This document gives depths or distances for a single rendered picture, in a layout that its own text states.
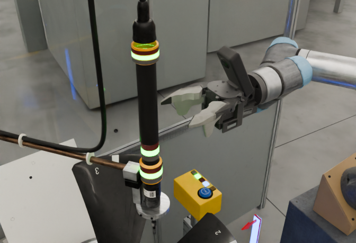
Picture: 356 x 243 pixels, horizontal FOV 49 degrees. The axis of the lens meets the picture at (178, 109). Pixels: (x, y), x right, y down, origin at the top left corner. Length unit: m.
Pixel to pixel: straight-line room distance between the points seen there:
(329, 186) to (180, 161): 0.81
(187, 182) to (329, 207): 0.49
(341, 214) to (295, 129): 2.26
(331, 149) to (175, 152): 1.89
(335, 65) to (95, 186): 0.65
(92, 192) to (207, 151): 1.14
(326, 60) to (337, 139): 2.65
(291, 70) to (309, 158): 2.50
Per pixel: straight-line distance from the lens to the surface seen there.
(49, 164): 1.18
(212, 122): 0.74
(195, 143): 1.96
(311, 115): 3.89
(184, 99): 0.78
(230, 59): 0.73
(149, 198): 0.80
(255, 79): 0.83
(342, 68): 1.01
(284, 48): 1.05
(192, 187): 1.42
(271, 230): 2.74
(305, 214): 1.50
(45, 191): 1.17
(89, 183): 1.00
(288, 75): 0.88
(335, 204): 1.44
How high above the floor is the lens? 2.07
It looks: 33 degrees down
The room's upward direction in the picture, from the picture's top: straight up
